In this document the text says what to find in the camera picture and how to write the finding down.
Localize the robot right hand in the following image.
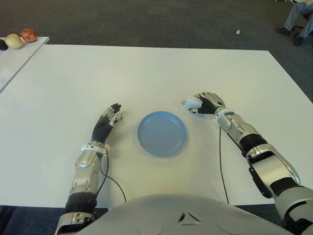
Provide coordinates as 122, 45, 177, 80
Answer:
187, 92, 227, 116

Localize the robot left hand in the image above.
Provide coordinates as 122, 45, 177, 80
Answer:
90, 103, 123, 142

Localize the white charger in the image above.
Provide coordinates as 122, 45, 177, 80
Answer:
180, 97, 202, 110

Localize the blue plate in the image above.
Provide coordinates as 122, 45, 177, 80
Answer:
136, 110, 189, 159

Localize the white side table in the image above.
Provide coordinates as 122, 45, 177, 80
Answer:
0, 36, 49, 94

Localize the silver robot torso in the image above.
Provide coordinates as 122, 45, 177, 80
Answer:
75, 193, 291, 235

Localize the seated person in jeans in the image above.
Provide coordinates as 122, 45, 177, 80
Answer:
275, 0, 313, 47

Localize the brown bread roll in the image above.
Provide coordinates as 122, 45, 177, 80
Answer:
20, 28, 38, 43

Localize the pale bread roll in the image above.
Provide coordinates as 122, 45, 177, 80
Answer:
5, 33, 24, 50

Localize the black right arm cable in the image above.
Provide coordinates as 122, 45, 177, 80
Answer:
219, 124, 230, 204

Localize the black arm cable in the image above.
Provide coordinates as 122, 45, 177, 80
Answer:
219, 124, 230, 204
96, 146, 128, 204

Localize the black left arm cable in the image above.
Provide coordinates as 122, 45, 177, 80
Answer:
96, 146, 128, 204

